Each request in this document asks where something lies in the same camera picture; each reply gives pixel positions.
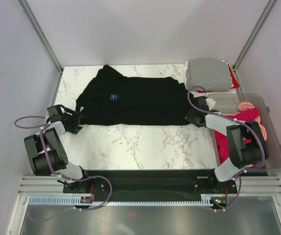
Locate black t-shirt blue logo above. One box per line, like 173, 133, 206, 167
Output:
76, 65, 191, 126

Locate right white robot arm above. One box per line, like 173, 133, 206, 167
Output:
185, 108, 269, 193

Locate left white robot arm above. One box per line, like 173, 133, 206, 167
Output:
24, 105, 92, 192

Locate magenta t-shirt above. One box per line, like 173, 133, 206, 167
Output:
215, 109, 263, 167

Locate folded grey t-shirt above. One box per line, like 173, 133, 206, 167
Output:
186, 58, 233, 92

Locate salmon pink t-shirt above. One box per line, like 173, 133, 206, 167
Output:
238, 102, 267, 141

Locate folded red t-shirt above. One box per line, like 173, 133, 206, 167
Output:
194, 60, 239, 92

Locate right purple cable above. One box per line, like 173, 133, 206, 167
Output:
187, 86, 266, 212

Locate purple cable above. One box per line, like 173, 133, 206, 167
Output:
187, 86, 266, 212
14, 115, 113, 222

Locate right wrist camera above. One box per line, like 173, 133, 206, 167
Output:
196, 96, 215, 111

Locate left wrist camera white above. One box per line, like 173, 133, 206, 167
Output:
47, 104, 65, 122

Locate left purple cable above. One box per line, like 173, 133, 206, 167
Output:
14, 115, 113, 222

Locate slotted white cable duct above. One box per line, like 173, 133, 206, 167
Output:
28, 194, 228, 206

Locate left aluminium frame post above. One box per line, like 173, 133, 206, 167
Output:
18, 0, 63, 74

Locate aluminium frame post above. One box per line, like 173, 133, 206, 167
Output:
18, 0, 63, 74
232, 0, 278, 71

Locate right aluminium frame post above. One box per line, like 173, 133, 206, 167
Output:
232, 0, 278, 71

